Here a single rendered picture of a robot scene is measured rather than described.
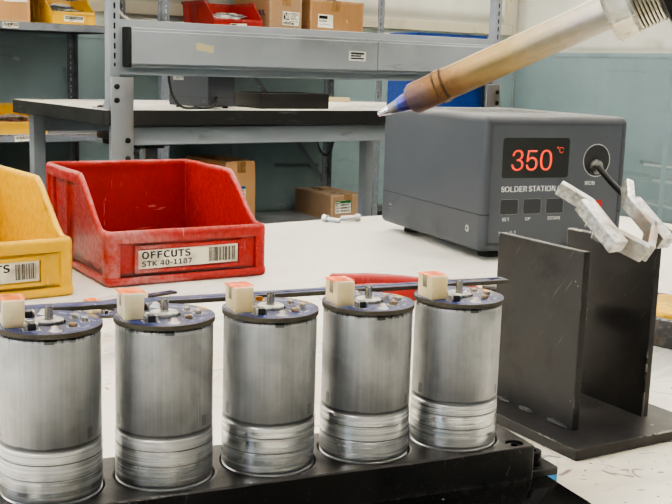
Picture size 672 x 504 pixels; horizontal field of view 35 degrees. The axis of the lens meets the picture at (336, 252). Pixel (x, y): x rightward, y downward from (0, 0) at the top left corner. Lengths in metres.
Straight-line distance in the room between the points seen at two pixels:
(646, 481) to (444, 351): 0.09
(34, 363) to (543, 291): 0.19
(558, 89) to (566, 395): 5.97
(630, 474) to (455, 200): 0.41
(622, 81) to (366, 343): 5.77
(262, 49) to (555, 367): 2.63
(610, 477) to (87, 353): 0.17
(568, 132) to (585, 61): 5.47
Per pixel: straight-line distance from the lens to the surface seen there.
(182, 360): 0.26
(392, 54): 3.24
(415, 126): 0.78
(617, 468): 0.36
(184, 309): 0.27
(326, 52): 3.09
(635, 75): 5.97
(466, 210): 0.72
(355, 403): 0.28
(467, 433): 0.30
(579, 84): 6.22
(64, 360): 0.25
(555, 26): 0.26
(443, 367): 0.29
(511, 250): 0.39
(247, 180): 4.98
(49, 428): 0.26
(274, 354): 0.27
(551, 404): 0.38
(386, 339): 0.28
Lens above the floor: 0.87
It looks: 10 degrees down
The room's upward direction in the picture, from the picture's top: 2 degrees clockwise
